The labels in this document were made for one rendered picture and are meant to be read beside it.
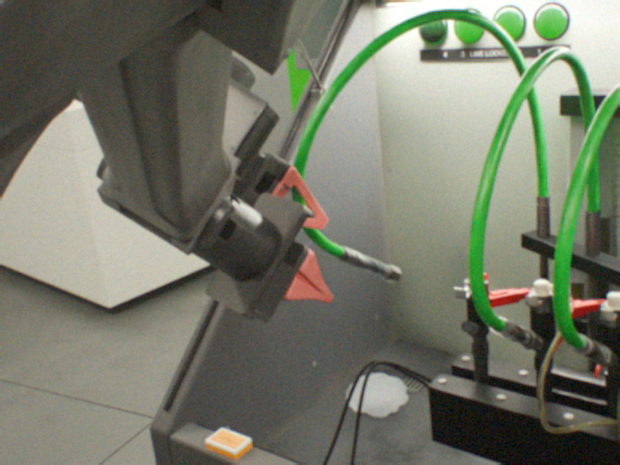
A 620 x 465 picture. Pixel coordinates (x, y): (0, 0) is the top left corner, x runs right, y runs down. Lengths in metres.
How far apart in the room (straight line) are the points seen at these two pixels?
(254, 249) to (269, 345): 0.56
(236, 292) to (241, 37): 0.46
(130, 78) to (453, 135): 1.03
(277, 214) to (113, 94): 0.39
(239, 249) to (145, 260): 3.24
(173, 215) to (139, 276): 3.41
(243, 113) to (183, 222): 0.14
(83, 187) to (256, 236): 3.03
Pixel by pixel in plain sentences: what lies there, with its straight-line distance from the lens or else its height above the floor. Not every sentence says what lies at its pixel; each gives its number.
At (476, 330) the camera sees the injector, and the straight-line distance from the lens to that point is 0.99.
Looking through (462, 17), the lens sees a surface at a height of 1.41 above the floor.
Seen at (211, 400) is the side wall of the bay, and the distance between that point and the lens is 1.11.
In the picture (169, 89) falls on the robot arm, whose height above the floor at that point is 1.47.
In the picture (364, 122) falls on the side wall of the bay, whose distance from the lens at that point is 1.30.
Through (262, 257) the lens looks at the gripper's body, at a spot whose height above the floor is 1.29.
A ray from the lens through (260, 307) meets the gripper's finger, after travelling 0.64.
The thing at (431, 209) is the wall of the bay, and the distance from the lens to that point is 1.33.
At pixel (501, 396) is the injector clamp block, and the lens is 1.01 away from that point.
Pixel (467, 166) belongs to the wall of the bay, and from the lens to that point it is 1.27.
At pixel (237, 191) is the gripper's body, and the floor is 1.27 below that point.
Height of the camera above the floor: 1.51
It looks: 19 degrees down
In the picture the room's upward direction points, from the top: 7 degrees counter-clockwise
